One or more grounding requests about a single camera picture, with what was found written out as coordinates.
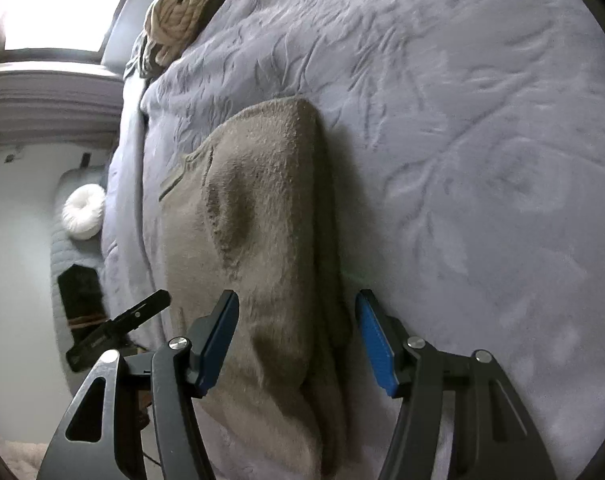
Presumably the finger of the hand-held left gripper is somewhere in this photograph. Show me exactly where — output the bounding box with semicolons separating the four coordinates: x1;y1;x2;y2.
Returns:
108;289;172;334

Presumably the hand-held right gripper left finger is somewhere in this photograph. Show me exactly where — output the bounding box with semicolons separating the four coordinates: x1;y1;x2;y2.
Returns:
37;289;240;480

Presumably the beige knit sweater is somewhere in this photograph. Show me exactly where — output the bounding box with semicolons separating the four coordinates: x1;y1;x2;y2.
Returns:
158;97;356;480

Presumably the white window sill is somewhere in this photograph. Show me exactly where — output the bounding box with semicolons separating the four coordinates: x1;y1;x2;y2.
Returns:
0;62;126;136

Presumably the lavender embossed bed blanket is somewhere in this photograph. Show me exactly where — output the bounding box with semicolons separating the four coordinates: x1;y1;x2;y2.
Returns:
100;0;605;480

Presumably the tan chunky knit blanket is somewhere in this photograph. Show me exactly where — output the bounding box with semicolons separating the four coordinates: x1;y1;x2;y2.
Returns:
135;0;256;79

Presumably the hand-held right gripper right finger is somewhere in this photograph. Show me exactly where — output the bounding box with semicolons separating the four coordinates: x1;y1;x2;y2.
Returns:
355;289;558;480

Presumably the bright window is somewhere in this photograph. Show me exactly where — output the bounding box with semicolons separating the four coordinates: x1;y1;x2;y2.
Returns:
0;0;153;66

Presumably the white round cushion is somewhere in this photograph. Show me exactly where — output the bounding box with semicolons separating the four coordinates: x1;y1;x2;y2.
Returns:
61;184;106;241

